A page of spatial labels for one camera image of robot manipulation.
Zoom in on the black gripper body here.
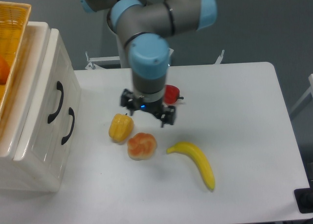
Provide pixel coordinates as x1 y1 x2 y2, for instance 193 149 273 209
129 93 163 117

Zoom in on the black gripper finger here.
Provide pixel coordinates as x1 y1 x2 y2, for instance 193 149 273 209
156 105 176 128
120 89 135 116

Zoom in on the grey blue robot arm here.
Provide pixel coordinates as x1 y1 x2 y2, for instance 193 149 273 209
80 0 218 125

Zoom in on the white drawer cabinet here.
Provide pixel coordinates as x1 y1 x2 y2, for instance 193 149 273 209
0 22 81 192

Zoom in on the red bell pepper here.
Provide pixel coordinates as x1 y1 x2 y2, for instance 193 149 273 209
163 85 184 105

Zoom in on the yellow bell pepper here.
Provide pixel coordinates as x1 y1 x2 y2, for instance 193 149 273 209
109 113 134 143

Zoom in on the yellow banana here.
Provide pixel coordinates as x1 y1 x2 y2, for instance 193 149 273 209
166 141 215 191

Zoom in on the orange glazed bun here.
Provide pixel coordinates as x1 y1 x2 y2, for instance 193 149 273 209
127 133 157 160

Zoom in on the metal table clamp left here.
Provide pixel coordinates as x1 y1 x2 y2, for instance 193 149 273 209
85 51 121 70

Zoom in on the orange fruit in basket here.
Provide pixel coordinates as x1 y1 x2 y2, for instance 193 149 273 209
0 56 10 85

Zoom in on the yellow wicker basket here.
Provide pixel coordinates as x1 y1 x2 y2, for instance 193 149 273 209
0 1 31 116

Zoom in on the white furniture leg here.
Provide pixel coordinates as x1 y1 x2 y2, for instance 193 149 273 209
289 74 313 120

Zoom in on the black device at table edge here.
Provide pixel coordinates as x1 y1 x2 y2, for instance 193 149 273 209
294 188 313 214

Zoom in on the black lower drawer handle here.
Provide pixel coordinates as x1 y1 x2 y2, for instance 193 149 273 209
61 107 75 146

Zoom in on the black drawer handle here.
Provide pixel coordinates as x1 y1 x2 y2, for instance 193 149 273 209
47 81 65 124
61 107 75 146

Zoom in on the black top drawer handle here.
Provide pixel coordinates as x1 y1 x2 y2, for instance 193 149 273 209
47 81 65 124

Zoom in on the white table clamp bracket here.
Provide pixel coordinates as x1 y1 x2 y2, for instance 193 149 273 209
215 49 225 65

